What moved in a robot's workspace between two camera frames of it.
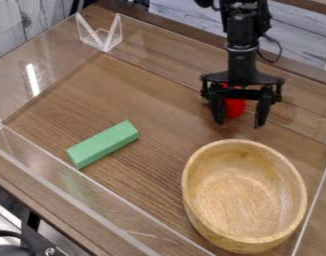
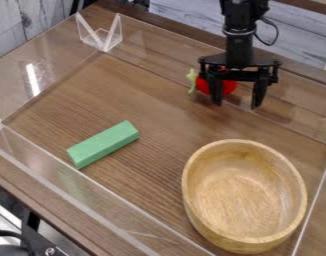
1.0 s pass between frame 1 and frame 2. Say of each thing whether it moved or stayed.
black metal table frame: stayed
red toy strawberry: moved
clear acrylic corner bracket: stayed
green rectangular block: stayed
